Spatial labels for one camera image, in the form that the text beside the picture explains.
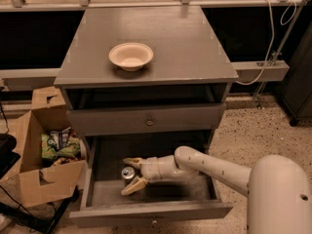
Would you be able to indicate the green snack bag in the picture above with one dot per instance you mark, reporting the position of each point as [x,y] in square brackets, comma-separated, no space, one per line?
[49,151]

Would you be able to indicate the open cardboard box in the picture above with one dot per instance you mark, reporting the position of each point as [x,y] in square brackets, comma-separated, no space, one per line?
[41,181]

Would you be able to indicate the grey wooden drawer cabinet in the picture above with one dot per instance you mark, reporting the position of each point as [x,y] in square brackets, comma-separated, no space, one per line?
[145,70]

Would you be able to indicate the cream paper bowl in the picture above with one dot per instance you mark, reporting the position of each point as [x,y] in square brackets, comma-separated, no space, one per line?
[131,56]

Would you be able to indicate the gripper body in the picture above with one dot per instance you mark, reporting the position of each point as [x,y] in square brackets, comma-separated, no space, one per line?
[150,170]

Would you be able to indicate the open grey bottom drawer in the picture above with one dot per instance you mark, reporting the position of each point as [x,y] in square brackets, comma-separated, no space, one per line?
[102,203]

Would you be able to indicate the silver redbull can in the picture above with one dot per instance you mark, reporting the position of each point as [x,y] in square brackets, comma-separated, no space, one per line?
[128,174]

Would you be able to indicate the dark cabinet at right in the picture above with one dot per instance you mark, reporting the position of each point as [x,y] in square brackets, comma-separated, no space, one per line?
[295,92]

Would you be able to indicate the silver snack packet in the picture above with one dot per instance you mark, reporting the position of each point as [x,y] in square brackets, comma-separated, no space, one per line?
[60,138]

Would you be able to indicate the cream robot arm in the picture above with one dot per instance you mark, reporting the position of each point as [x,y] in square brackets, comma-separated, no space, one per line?
[278,190]

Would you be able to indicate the closed grey drawer with knob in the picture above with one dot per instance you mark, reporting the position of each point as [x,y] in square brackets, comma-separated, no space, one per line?
[146,119]

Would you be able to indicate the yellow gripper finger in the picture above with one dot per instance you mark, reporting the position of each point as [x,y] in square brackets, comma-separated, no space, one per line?
[135,185]
[134,162]

